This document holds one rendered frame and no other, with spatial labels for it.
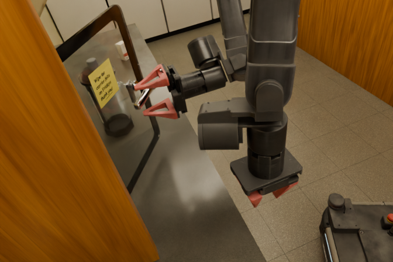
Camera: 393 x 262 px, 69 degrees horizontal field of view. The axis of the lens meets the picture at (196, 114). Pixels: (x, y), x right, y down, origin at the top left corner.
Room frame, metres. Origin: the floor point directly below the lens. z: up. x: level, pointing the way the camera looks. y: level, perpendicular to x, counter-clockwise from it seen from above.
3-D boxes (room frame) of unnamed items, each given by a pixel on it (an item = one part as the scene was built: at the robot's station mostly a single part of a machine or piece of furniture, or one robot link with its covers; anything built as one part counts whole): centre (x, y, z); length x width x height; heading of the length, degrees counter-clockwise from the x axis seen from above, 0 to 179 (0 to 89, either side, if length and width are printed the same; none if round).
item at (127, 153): (0.51, 0.18, 1.19); 0.30 x 0.01 x 0.40; 157
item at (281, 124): (0.30, -0.09, 1.27); 0.07 x 0.06 x 0.07; 76
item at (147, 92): (0.57, 0.12, 1.20); 0.10 x 0.05 x 0.03; 157
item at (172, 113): (0.55, 0.08, 1.17); 0.09 x 0.07 x 0.07; 102
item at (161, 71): (0.55, 0.08, 1.22); 0.09 x 0.07 x 0.07; 102
